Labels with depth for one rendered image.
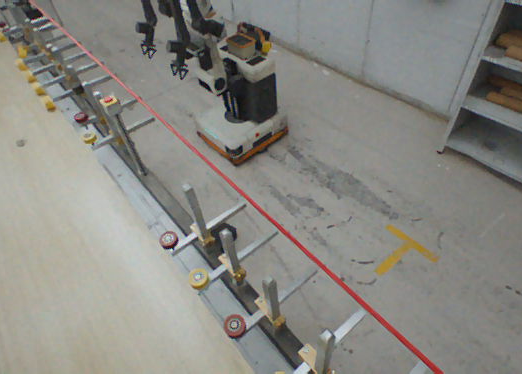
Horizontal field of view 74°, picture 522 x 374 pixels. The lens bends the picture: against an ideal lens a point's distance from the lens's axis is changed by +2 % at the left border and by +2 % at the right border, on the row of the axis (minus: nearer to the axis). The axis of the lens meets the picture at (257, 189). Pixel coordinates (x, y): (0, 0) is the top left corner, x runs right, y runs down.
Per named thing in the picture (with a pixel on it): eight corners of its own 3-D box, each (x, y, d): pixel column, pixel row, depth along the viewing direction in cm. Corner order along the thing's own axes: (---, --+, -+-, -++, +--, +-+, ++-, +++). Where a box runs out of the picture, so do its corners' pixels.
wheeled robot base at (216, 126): (248, 107, 364) (245, 86, 346) (290, 133, 329) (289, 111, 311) (196, 136, 338) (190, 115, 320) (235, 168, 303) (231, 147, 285)
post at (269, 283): (276, 326, 148) (269, 272, 113) (282, 333, 146) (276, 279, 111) (270, 332, 147) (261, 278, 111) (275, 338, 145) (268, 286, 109)
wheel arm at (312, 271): (312, 268, 149) (312, 263, 146) (318, 274, 147) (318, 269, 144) (231, 336, 133) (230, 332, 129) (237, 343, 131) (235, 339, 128)
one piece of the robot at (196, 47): (197, 54, 270) (191, 26, 254) (218, 66, 255) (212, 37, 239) (180, 62, 264) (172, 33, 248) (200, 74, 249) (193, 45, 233)
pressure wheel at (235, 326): (241, 350, 128) (237, 339, 119) (223, 339, 131) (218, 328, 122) (252, 330, 132) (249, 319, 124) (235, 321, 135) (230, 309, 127)
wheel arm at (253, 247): (274, 231, 161) (273, 225, 158) (279, 235, 159) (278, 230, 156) (196, 288, 145) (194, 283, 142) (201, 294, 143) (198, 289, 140)
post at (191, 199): (210, 245, 172) (187, 180, 137) (214, 250, 170) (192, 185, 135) (204, 250, 171) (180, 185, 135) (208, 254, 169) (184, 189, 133)
